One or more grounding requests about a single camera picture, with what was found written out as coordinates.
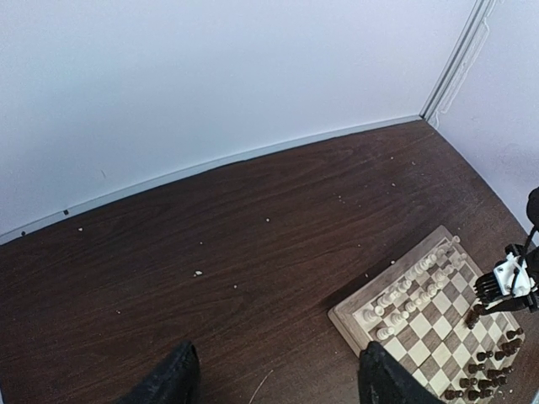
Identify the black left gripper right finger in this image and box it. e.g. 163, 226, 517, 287
358, 341, 442, 404

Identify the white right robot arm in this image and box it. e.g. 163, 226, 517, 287
525, 188, 539, 273

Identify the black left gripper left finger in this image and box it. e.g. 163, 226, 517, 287
115, 340, 200, 404

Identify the dark king chess piece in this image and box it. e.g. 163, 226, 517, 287
465, 305, 483, 330

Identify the wooden chess board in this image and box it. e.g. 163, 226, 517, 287
328, 226, 525, 403

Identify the right aluminium corner post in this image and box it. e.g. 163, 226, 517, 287
419, 0, 503, 129

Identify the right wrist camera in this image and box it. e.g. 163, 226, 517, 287
473, 244, 538, 306

